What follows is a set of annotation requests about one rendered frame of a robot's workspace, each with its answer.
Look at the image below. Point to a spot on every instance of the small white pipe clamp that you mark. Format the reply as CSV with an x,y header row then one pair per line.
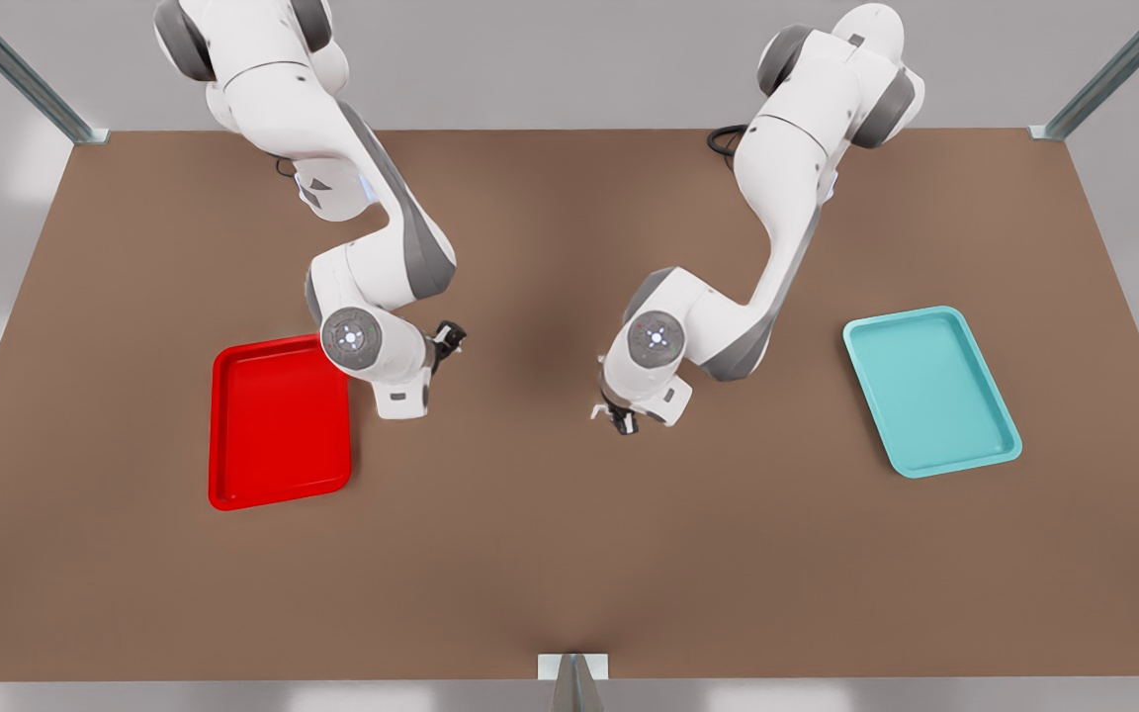
x,y
596,411

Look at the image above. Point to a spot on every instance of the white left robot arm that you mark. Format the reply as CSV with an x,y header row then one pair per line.
x,y
797,148

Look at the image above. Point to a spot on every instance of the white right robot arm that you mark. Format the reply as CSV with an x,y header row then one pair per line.
x,y
283,99

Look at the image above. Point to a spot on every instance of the red rectangular tray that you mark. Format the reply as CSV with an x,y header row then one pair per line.
x,y
278,425

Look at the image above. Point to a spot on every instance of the teal rectangular tray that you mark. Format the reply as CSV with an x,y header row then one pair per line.
x,y
930,391

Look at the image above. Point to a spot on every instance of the silver frame post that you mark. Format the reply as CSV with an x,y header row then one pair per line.
x,y
26,84
572,682
1113,74

